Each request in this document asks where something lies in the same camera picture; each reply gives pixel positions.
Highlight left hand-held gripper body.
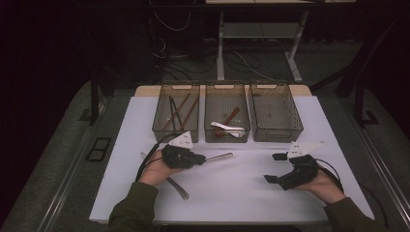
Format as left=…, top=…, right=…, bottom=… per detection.
left=162, top=130, right=195, bottom=169

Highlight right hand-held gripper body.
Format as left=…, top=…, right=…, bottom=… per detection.
left=278, top=141, right=326, bottom=191

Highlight white ceramic spoon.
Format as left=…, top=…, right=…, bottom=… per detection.
left=210, top=121, right=247, bottom=139

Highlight black chopstick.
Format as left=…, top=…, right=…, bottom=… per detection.
left=168, top=95, right=177, bottom=131
left=171, top=97, right=185, bottom=132

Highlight brown wooden spoon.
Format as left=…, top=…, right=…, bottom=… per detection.
left=214, top=106, right=242, bottom=139

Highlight grey translucent plastic basket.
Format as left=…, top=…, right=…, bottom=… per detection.
left=151, top=84, right=201, bottom=144
left=203, top=83, right=251, bottom=144
left=249, top=82, right=305, bottom=143

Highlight person's left hand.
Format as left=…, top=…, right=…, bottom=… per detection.
left=138, top=158, right=183, bottom=188

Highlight person's right hand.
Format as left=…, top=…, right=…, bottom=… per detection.
left=298, top=167, right=346, bottom=206

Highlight silver metal chopsticks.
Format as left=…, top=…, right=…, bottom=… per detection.
left=140, top=152, right=190, bottom=201

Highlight white table mat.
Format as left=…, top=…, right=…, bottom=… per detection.
left=89, top=95, right=376, bottom=225

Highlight black metal stand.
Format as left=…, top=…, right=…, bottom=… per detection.
left=78, top=69, right=108, bottom=128
left=353, top=64, right=381, bottom=128

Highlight left hand-held gripper cable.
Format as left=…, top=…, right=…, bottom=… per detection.
left=134, top=132, right=177, bottom=182

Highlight hand-held gripper cable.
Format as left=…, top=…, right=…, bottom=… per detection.
left=315, top=158, right=345, bottom=193
left=134, top=132, right=177, bottom=182

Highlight right hand-held gripper cable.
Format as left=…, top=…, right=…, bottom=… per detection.
left=315, top=158, right=345, bottom=193

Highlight black floor cable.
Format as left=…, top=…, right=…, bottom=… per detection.
left=358, top=183, right=388, bottom=221

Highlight metal floor rail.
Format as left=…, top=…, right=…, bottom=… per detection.
left=357, top=125, right=410, bottom=223
left=42, top=125, right=98, bottom=232

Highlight white metal desk frame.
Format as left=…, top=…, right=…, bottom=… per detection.
left=205, top=0, right=357, bottom=84

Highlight tangle of floor cables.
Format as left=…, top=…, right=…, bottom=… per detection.
left=148, top=0, right=281, bottom=83

